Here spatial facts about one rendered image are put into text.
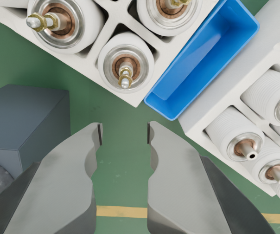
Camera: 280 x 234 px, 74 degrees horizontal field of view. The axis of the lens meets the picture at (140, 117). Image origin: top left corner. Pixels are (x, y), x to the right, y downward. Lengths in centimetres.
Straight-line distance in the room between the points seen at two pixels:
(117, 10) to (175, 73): 28
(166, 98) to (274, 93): 30
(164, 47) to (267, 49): 22
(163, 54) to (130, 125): 33
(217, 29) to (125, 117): 38
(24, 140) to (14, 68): 31
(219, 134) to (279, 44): 22
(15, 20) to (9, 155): 24
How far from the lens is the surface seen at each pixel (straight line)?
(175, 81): 60
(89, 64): 40
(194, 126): 47
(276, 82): 46
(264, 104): 45
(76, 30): 32
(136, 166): 77
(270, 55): 48
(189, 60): 60
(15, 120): 48
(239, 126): 44
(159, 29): 32
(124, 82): 23
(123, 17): 38
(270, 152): 53
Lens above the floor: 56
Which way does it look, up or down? 62 degrees down
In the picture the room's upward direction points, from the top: 174 degrees clockwise
